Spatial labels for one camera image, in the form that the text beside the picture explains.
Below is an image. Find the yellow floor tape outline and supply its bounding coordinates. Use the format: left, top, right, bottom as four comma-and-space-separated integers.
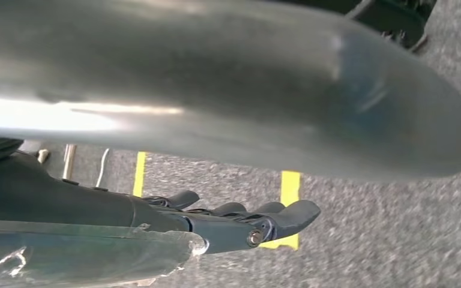
132, 151, 302, 251

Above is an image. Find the pale slim rod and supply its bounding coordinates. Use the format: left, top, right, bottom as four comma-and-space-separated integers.
62, 143, 77, 181

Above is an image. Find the clear plastic guard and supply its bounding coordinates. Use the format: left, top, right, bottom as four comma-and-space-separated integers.
0, 220, 209, 288

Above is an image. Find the white floor cable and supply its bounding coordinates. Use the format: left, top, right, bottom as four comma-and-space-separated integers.
95, 148, 111, 188

